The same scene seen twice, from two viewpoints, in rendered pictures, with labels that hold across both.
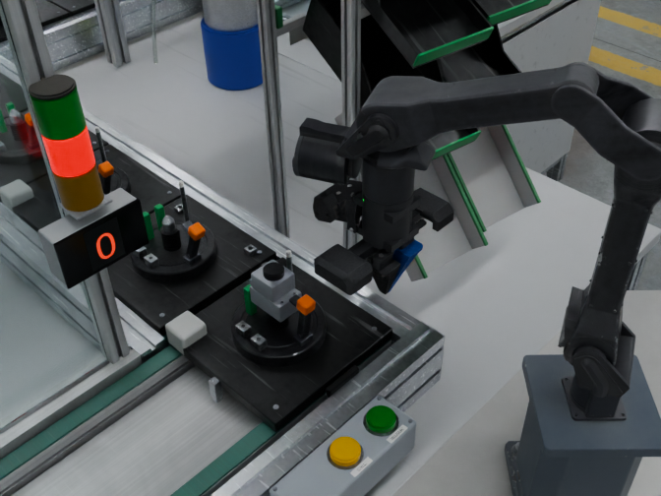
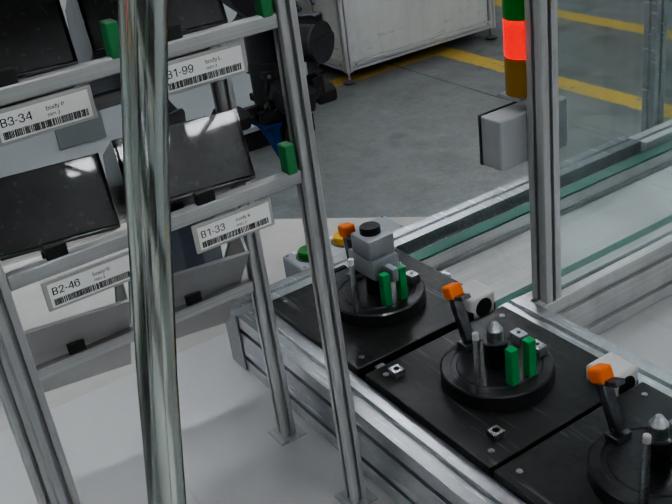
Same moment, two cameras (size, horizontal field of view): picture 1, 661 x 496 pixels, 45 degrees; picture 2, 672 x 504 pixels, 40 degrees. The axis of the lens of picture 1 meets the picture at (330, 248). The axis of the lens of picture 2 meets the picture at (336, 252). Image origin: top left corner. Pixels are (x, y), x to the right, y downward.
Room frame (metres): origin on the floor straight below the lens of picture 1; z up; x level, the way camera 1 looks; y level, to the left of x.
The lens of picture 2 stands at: (1.97, 0.34, 1.67)
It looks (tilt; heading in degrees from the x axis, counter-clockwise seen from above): 27 degrees down; 195
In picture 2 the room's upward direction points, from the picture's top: 8 degrees counter-clockwise
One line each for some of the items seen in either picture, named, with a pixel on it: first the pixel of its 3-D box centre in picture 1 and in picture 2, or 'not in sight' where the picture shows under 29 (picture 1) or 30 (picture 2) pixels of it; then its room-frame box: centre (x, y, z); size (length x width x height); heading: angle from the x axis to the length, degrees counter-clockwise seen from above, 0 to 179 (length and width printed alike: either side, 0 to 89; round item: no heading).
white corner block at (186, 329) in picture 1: (186, 333); (473, 301); (0.83, 0.22, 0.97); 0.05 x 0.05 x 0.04; 45
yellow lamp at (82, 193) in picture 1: (79, 183); (524, 73); (0.78, 0.30, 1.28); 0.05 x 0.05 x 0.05
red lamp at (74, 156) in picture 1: (69, 148); (523, 35); (0.78, 0.30, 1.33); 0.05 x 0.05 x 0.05
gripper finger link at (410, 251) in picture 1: (394, 263); (269, 141); (0.73, -0.08, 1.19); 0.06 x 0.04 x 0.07; 45
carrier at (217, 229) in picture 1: (170, 234); (496, 348); (1.01, 0.26, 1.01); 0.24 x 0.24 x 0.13; 45
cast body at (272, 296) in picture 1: (270, 283); (376, 249); (0.83, 0.09, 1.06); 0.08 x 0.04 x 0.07; 45
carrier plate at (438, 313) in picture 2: (279, 335); (378, 307); (0.83, 0.08, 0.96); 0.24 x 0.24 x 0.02; 45
